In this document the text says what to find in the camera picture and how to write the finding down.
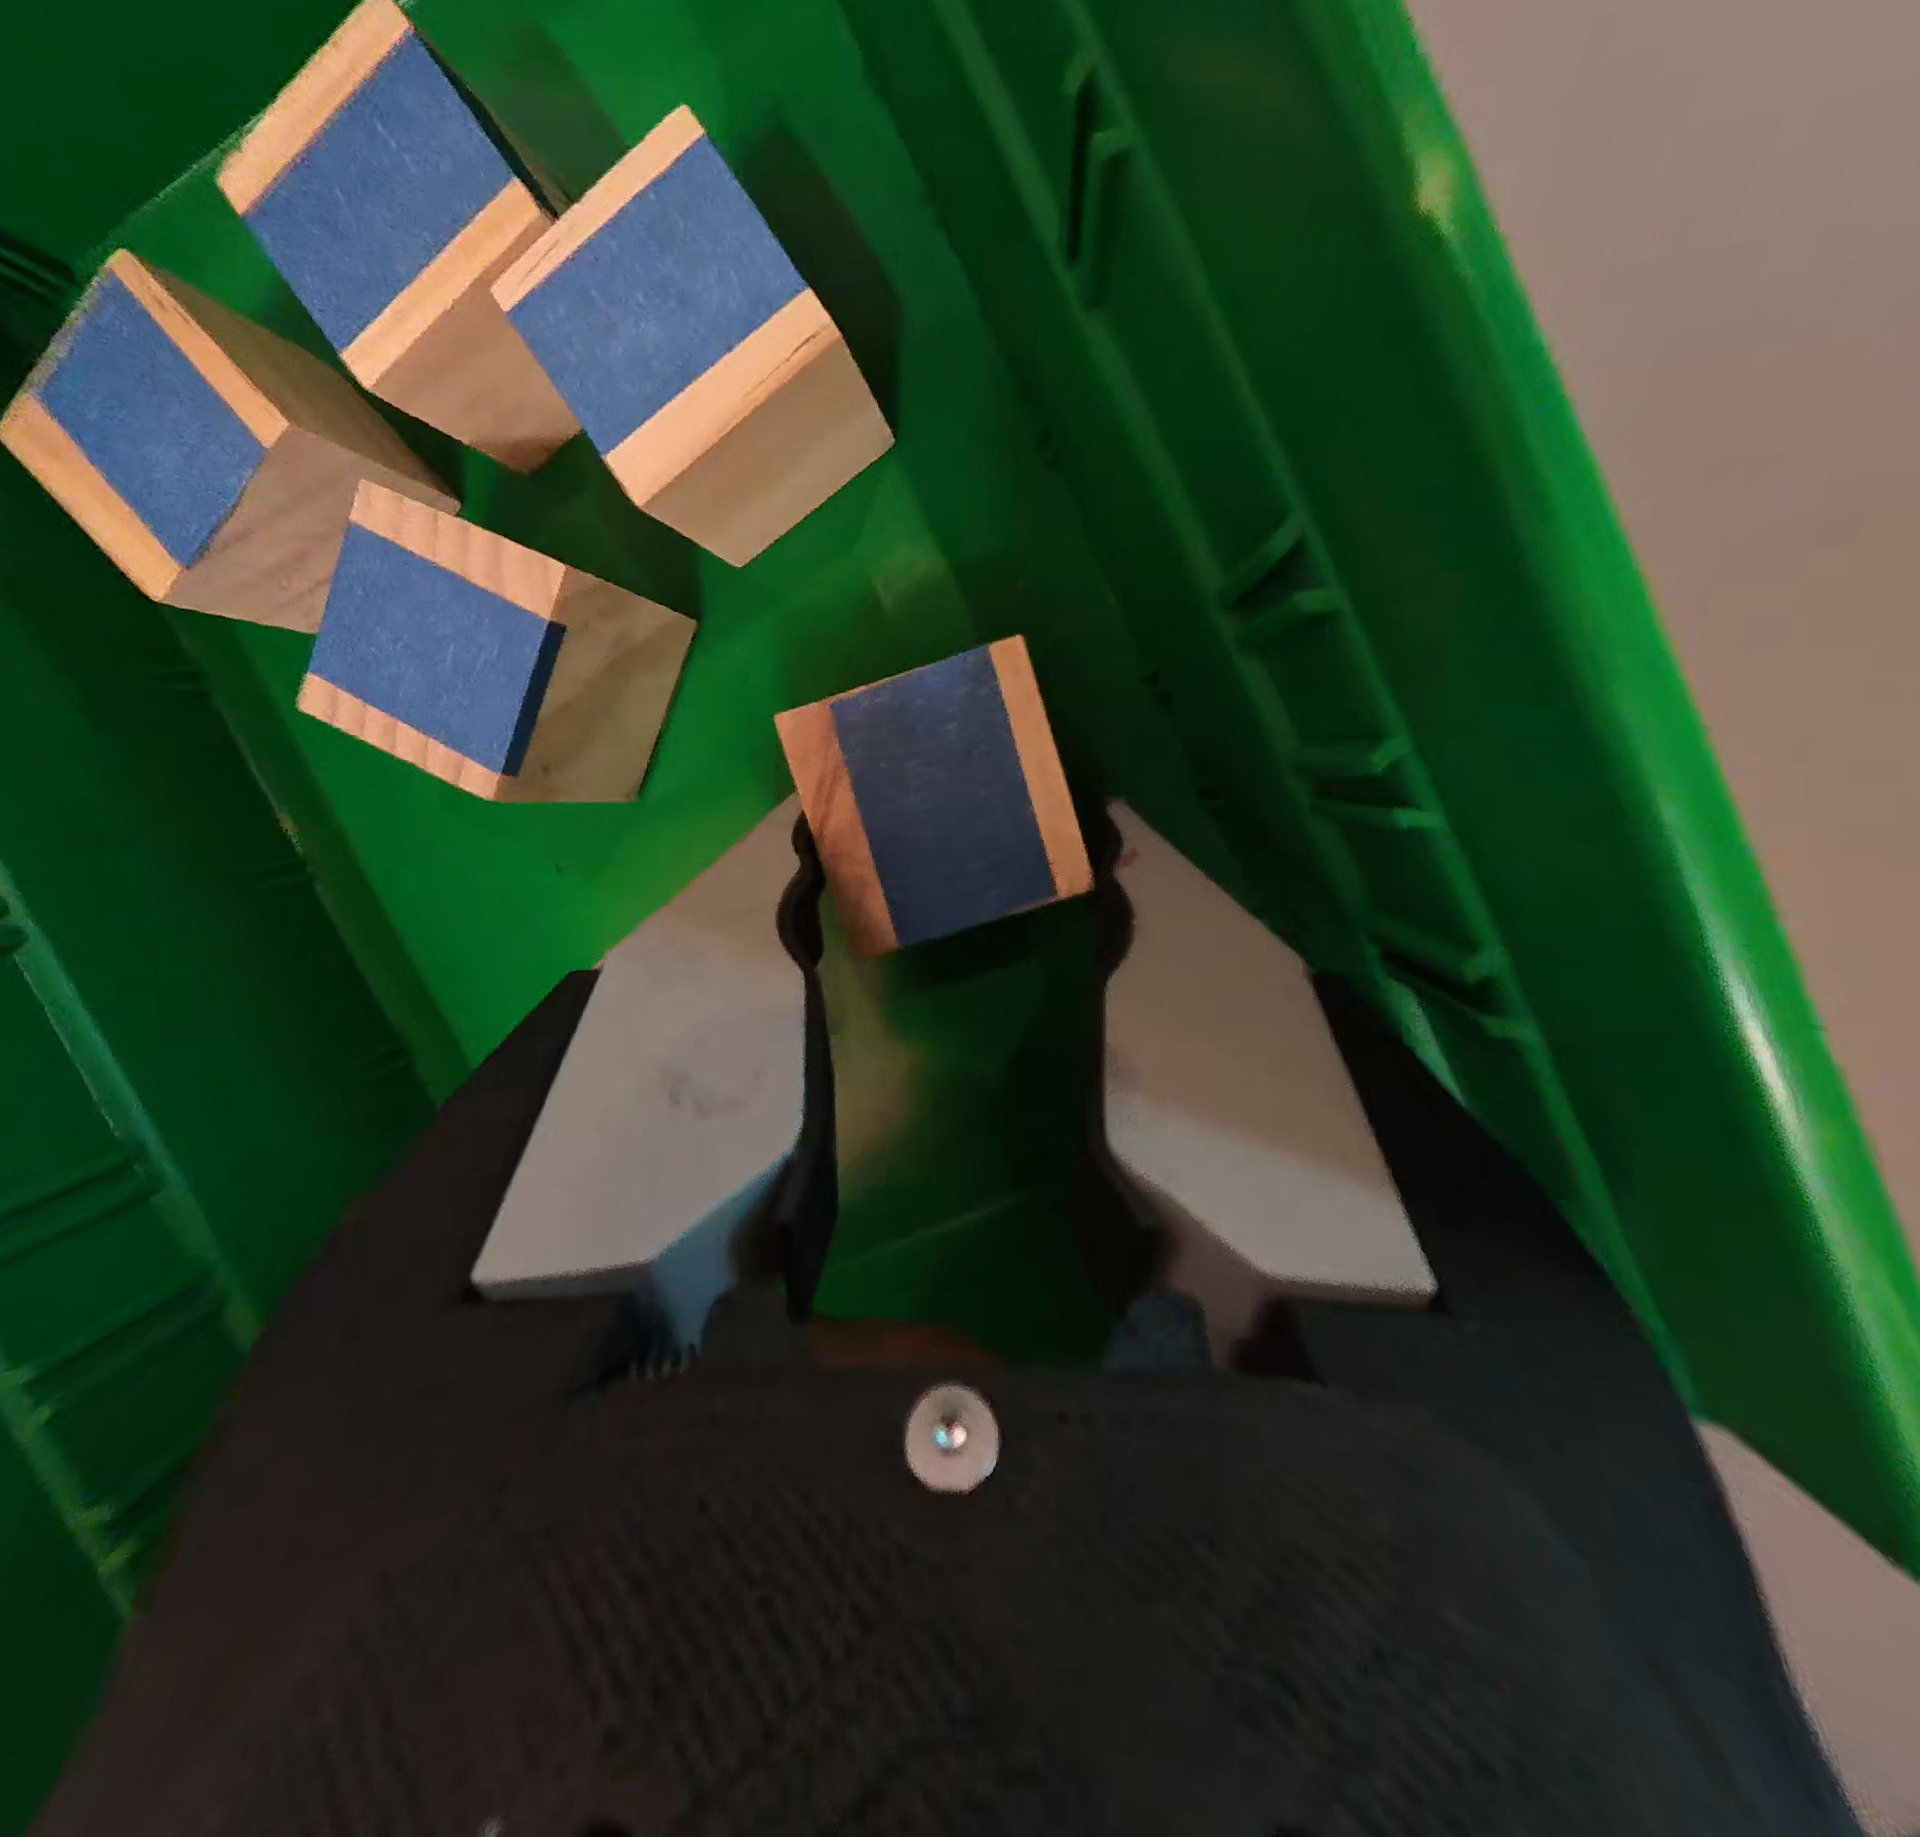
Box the green plastic bin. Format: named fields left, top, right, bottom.
left=0, top=0, right=1920, bottom=1615

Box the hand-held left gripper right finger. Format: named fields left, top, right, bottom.
left=1071, top=800, right=1438, bottom=1367

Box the pile of blue-taped wooden cubes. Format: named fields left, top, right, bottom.
left=0, top=0, right=895, bottom=808

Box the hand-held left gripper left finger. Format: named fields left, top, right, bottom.
left=469, top=800, right=839, bottom=1322

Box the blue-taped wooden cube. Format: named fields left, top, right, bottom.
left=771, top=636, right=1092, bottom=958

